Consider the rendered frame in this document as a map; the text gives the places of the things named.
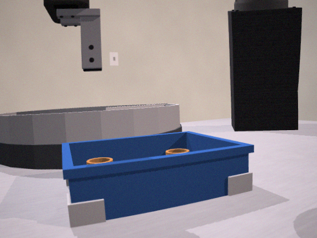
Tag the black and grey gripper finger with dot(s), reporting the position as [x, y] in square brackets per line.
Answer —
[75, 22]
[90, 34]

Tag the grey round turning table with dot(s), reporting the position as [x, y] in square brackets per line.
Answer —
[35, 141]

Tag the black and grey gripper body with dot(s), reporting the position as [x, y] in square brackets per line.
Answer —
[52, 6]

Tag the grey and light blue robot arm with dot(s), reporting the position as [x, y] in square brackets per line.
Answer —
[247, 5]

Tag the bronze bushing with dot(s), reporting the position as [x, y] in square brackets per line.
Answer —
[175, 151]
[99, 160]

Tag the blue open crate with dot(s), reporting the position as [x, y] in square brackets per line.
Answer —
[142, 178]

